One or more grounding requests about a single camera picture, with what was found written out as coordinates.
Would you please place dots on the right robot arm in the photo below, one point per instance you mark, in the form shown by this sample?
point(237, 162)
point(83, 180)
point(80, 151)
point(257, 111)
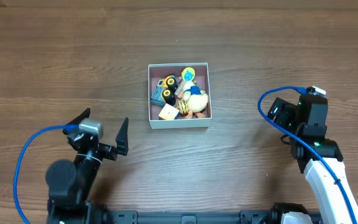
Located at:
point(318, 157)

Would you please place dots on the plush duck blue scarf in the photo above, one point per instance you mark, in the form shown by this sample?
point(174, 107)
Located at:
point(197, 100)

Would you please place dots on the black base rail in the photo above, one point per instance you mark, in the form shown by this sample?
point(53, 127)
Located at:
point(242, 217)

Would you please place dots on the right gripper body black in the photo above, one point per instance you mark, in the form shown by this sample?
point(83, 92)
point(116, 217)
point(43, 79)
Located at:
point(279, 111)

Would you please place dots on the wooden rattle drum toy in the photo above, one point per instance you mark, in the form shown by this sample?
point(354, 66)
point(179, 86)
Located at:
point(187, 75)

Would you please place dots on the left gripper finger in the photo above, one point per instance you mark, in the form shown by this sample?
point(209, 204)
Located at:
point(122, 147)
point(76, 121)

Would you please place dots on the round yellow wheel toy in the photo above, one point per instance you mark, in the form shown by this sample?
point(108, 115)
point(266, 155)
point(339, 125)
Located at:
point(182, 107)

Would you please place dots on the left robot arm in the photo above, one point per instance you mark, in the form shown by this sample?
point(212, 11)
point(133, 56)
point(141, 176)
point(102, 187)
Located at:
point(70, 182)

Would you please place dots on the white cardboard box pink inside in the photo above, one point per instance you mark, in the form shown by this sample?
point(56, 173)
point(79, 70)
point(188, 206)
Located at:
point(159, 71)

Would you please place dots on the colourful puzzle cube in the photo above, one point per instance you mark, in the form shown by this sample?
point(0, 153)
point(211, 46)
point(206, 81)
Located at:
point(168, 112)

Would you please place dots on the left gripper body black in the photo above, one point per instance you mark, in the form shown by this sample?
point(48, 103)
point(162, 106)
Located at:
point(95, 148)

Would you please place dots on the yellow grey toy truck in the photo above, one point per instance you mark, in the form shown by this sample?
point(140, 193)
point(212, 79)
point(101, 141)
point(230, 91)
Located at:
point(164, 92)

